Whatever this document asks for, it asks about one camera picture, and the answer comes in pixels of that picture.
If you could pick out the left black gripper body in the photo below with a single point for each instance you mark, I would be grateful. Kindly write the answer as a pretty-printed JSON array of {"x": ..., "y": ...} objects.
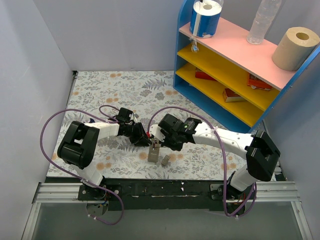
[{"x": 138, "y": 135}]

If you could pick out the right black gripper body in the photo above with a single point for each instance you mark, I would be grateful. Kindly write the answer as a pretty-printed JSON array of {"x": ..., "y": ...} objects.
[{"x": 169, "y": 141}]

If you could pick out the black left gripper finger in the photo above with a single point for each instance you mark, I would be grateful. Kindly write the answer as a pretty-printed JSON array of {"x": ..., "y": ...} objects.
[
  {"x": 142, "y": 135},
  {"x": 141, "y": 143}
]

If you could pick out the beige remote control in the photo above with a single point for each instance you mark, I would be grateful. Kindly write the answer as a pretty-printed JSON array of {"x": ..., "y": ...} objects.
[{"x": 153, "y": 154}]

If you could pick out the beige battery cover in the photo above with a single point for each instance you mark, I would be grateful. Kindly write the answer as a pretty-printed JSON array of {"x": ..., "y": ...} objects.
[{"x": 165, "y": 160}]

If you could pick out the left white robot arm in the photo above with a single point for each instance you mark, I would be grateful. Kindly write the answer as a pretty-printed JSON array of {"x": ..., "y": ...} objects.
[{"x": 78, "y": 146}]

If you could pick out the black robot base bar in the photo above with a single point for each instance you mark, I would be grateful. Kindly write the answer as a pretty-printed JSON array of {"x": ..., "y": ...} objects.
[{"x": 161, "y": 194}]

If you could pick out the orange cylindrical tube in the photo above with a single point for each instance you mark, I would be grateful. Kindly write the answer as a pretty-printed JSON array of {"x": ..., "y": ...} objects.
[{"x": 89, "y": 120}]

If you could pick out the red box lower shelf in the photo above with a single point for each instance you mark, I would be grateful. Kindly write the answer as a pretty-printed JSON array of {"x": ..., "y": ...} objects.
[{"x": 199, "y": 74}]

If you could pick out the red white box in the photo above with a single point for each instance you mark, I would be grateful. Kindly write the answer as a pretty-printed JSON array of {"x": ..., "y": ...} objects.
[{"x": 230, "y": 96}]

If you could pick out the blue shelf unit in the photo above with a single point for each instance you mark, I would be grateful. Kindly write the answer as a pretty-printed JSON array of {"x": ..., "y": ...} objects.
[{"x": 228, "y": 58}]

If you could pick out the small plastic bag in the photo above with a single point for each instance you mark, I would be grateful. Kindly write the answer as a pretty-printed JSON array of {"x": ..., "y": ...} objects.
[{"x": 194, "y": 45}]

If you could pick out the orange snack box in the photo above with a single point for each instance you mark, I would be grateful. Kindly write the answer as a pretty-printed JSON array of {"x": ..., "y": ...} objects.
[{"x": 256, "y": 83}]

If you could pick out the blue wrapped toilet roll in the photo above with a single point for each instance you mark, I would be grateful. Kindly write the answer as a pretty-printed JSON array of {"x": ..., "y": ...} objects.
[{"x": 205, "y": 17}]

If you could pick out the brown paper roll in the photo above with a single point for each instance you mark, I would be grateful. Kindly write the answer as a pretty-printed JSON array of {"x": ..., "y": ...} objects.
[{"x": 294, "y": 48}]

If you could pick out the clear plastic water bottle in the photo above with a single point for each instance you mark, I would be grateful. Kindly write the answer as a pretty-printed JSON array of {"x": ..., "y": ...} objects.
[{"x": 264, "y": 17}]

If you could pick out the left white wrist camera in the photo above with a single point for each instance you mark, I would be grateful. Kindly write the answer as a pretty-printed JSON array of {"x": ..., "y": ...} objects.
[{"x": 135, "y": 117}]

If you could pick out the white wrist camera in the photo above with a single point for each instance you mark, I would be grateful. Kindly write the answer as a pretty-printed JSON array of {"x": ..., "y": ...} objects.
[
  {"x": 135, "y": 117},
  {"x": 155, "y": 131}
]

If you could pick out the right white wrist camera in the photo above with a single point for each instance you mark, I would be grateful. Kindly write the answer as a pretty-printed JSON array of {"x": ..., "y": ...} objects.
[{"x": 155, "y": 131}]

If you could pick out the aluminium frame rail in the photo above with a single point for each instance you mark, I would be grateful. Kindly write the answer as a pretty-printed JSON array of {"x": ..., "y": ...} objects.
[{"x": 164, "y": 210}]

